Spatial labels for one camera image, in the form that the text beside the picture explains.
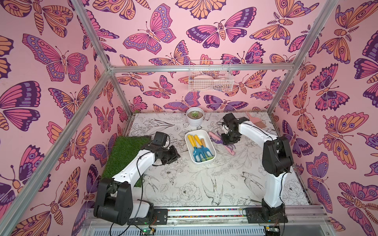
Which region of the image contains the pink hand brush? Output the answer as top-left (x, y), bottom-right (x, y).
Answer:
top-left (246, 112), bottom-right (267, 129)

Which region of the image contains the white plant pot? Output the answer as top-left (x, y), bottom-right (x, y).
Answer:
top-left (186, 107), bottom-right (205, 127)

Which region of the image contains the purple rake pink handle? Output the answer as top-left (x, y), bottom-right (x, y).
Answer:
top-left (208, 132), bottom-right (224, 145)

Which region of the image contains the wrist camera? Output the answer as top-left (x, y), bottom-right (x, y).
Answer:
top-left (152, 131), bottom-right (169, 147)
top-left (222, 113), bottom-right (238, 127)

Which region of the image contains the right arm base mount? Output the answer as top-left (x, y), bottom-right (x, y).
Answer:
top-left (244, 204), bottom-right (288, 224)

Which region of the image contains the green artificial grass mat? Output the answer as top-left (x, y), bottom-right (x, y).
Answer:
top-left (101, 136), bottom-right (151, 179)

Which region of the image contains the blue rake yellow handle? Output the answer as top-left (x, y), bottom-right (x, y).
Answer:
top-left (188, 135), bottom-right (205, 163)
top-left (188, 135), bottom-right (207, 162)
top-left (194, 135), bottom-right (213, 160)

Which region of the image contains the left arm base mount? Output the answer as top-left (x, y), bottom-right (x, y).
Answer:
top-left (127, 202), bottom-right (168, 226)

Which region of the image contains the white storage tray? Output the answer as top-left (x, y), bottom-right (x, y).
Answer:
top-left (185, 130), bottom-right (217, 166)

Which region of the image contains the green rake wooden handle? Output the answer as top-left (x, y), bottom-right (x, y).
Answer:
top-left (200, 139), bottom-right (213, 160)

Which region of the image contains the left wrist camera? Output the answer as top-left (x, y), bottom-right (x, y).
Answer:
top-left (152, 131), bottom-right (169, 147)

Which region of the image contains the white wire basket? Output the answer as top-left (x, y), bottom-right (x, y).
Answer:
top-left (188, 60), bottom-right (234, 92)

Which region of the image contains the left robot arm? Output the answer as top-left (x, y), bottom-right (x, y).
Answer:
top-left (93, 144), bottom-right (181, 226)

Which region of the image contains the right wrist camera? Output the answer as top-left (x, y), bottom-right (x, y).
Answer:
top-left (222, 113), bottom-right (238, 127)

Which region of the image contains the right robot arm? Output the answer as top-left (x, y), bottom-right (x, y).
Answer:
top-left (221, 113), bottom-right (293, 208)

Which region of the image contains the aluminium cage frame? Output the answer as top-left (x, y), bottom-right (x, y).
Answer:
top-left (1, 1), bottom-right (338, 236)

